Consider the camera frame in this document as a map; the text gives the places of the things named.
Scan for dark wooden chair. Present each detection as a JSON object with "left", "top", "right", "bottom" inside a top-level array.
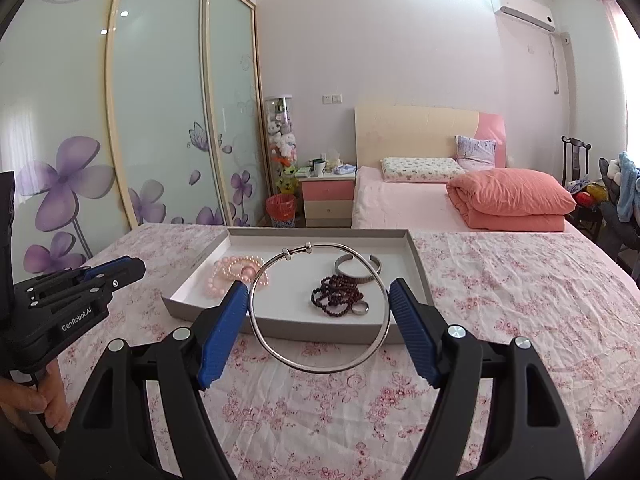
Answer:
[{"left": 560, "top": 135, "right": 594, "bottom": 192}]

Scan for light blue garment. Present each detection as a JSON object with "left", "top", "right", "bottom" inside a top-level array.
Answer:
[{"left": 615, "top": 152, "right": 640, "bottom": 222}]

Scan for bed with pink sheet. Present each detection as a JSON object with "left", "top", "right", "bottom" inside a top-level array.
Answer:
[{"left": 351, "top": 165, "right": 582, "bottom": 234}]

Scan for wide engraved silver cuff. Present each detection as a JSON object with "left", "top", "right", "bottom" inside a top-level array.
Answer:
[{"left": 333, "top": 253, "right": 384, "bottom": 284}]

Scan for clear tube of plush toys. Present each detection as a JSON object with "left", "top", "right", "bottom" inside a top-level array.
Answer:
[{"left": 263, "top": 95, "right": 300, "bottom": 196}]

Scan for pink flower bead bracelet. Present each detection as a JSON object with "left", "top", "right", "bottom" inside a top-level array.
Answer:
[{"left": 210, "top": 265, "right": 271, "bottom": 302}]

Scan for pink and cream nightstand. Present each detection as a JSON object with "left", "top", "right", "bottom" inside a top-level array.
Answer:
[{"left": 298, "top": 167, "right": 357, "bottom": 229}]

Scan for bin with red bag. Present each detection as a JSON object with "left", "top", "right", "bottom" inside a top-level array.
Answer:
[{"left": 266, "top": 194, "right": 297, "bottom": 229}]

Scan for thin silver bangle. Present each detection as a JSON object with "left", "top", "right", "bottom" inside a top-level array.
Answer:
[{"left": 248, "top": 242, "right": 393, "bottom": 374}]

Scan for wardrobe with purple flower doors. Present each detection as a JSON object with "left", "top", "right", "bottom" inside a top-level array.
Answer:
[{"left": 0, "top": 0, "right": 266, "bottom": 281}]

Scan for grey cardboard tray box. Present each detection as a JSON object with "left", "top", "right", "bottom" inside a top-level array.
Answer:
[{"left": 160, "top": 227, "right": 437, "bottom": 346}]

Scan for person's left hand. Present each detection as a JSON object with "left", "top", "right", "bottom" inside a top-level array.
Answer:
[{"left": 0, "top": 359, "right": 72, "bottom": 434}]

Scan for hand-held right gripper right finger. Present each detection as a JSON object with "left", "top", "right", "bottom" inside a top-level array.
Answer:
[{"left": 387, "top": 277, "right": 599, "bottom": 480}]

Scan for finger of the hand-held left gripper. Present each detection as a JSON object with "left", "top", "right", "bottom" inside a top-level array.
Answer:
[{"left": 14, "top": 255, "right": 147, "bottom": 309}]

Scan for cream and pink headboard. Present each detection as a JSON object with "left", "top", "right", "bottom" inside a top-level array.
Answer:
[{"left": 353, "top": 104, "right": 507, "bottom": 169}]

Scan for dark red bead bracelet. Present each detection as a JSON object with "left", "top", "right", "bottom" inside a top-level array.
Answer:
[{"left": 310, "top": 273, "right": 365, "bottom": 318}]

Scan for folded orange quilt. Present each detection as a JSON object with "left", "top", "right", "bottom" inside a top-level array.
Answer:
[{"left": 446, "top": 168, "right": 577, "bottom": 233}]

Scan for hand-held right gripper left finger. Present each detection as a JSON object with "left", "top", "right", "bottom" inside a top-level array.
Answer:
[{"left": 62, "top": 281, "right": 250, "bottom": 480}]

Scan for white air conditioner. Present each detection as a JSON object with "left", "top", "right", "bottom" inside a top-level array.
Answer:
[{"left": 489, "top": 0, "right": 556, "bottom": 31}]

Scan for purple printed pillow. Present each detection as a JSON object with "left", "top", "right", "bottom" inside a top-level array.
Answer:
[{"left": 454, "top": 134, "right": 498, "bottom": 171}]

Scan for patterned white pillow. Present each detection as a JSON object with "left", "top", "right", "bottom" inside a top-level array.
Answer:
[{"left": 380, "top": 156, "right": 466, "bottom": 184}]

